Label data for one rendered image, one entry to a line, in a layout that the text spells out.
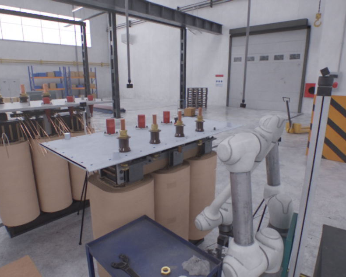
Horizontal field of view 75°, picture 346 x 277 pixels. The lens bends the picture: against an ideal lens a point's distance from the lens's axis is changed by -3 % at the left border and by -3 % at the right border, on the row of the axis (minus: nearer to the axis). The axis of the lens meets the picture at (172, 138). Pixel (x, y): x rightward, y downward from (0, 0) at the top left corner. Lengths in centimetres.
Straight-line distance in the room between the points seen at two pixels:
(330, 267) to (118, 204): 129
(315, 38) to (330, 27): 858
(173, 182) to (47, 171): 173
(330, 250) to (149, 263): 106
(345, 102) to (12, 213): 629
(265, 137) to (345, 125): 516
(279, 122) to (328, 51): 478
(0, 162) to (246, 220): 252
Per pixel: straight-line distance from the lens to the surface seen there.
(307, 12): 1538
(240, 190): 118
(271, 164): 193
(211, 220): 146
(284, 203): 185
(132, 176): 166
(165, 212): 204
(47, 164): 312
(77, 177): 338
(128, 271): 134
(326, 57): 636
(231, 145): 108
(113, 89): 1171
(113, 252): 147
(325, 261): 165
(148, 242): 151
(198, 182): 228
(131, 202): 168
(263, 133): 123
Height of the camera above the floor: 181
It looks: 14 degrees down
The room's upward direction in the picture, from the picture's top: straight up
